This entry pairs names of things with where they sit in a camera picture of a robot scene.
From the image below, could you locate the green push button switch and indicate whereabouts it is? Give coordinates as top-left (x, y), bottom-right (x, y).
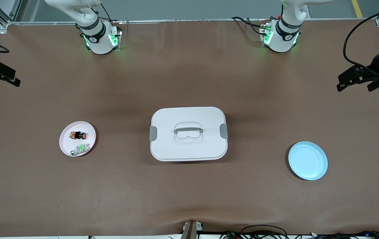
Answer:
top-left (71, 143), bottom-right (91, 156)

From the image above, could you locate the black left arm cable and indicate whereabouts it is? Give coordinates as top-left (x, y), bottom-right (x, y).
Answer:
top-left (343, 2), bottom-right (379, 78)

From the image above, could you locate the black cable loop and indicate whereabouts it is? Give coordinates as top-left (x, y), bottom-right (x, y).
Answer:
top-left (240, 225), bottom-right (288, 239)

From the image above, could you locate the light blue round plate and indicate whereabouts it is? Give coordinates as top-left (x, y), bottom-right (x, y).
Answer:
top-left (288, 141), bottom-right (328, 181)

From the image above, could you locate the black base cable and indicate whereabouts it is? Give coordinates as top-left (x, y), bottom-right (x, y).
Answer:
top-left (231, 16), bottom-right (266, 36)

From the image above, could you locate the black cable bundle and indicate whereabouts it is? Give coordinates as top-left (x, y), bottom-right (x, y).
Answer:
top-left (219, 230), bottom-right (379, 239)

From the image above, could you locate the metal table edge rail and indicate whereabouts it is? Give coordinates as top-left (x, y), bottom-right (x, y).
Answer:
top-left (9, 18), bottom-right (376, 25)

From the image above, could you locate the pink round plate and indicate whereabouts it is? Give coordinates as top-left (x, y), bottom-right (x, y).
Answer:
top-left (59, 121), bottom-right (97, 157)

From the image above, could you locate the brown camera mount bracket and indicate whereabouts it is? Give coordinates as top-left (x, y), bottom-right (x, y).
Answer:
top-left (181, 220), bottom-right (204, 239)

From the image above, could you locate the white lidded box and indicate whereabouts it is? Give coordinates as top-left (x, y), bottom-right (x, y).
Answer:
top-left (149, 107), bottom-right (229, 162)

